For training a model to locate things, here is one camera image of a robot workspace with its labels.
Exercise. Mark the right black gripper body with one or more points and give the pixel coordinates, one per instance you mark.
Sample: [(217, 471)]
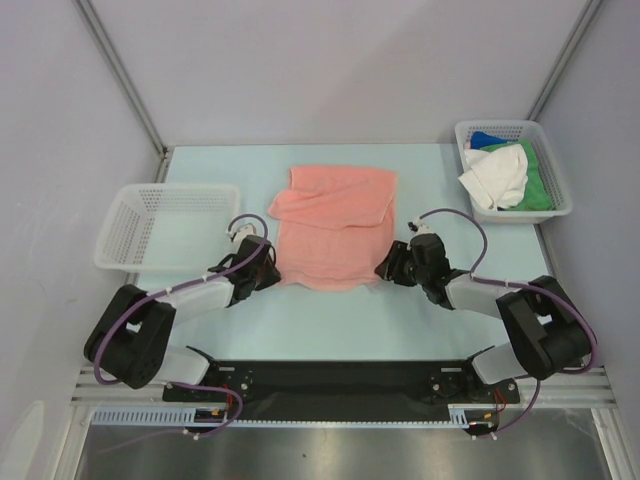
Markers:
[(395, 265)]

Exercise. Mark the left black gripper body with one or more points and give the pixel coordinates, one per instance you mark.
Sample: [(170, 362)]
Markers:
[(265, 276)]

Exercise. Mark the pink terry towel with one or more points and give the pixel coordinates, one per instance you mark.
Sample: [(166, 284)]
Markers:
[(336, 225)]

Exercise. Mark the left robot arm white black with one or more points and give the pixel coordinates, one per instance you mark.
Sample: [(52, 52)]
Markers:
[(130, 342)]

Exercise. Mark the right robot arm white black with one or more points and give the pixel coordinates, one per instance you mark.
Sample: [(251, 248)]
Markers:
[(546, 334)]

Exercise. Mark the white basket with towels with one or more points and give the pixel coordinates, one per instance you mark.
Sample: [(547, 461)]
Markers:
[(548, 168)]

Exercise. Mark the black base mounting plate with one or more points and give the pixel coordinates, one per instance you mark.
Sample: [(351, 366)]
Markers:
[(347, 391)]

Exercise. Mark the empty white plastic basket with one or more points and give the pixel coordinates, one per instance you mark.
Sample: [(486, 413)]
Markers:
[(167, 228)]

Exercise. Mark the white towel in basket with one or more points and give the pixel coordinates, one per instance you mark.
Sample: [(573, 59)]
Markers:
[(496, 180)]

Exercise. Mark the green towel in basket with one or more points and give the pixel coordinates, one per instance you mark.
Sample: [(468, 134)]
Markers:
[(526, 191)]

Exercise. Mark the blue towel in basket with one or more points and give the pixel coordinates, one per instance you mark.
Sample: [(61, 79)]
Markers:
[(480, 140)]

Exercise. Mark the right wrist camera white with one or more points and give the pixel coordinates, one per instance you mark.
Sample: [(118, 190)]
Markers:
[(418, 227)]

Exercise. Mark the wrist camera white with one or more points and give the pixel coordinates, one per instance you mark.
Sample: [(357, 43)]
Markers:
[(239, 234), (418, 227)]

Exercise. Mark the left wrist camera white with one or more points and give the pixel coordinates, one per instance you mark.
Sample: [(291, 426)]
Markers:
[(239, 234)]

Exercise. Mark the white slotted cable duct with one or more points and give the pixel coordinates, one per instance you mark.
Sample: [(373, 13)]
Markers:
[(208, 418)]

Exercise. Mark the left aluminium corner post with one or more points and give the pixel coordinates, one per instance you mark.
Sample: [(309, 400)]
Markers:
[(114, 62)]

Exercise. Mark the aluminium corner post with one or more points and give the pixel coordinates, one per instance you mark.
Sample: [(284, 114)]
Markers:
[(114, 62), (578, 33)]

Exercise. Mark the right aluminium corner post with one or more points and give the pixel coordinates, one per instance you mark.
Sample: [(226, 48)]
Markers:
[(578, 33)]

